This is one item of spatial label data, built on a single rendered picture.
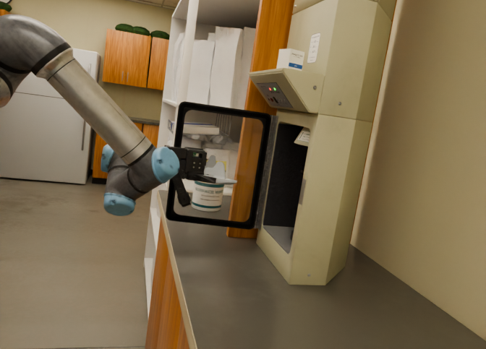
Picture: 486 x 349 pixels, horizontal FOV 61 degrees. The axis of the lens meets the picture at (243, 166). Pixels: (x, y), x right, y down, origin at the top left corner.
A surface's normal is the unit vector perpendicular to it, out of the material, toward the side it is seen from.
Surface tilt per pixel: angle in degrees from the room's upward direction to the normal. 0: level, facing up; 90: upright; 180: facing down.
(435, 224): 90
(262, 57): 90
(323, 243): 90
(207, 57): 82
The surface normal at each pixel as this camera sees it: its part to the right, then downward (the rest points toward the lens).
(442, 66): -0.96, -0.10
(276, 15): 0.25, 0.18
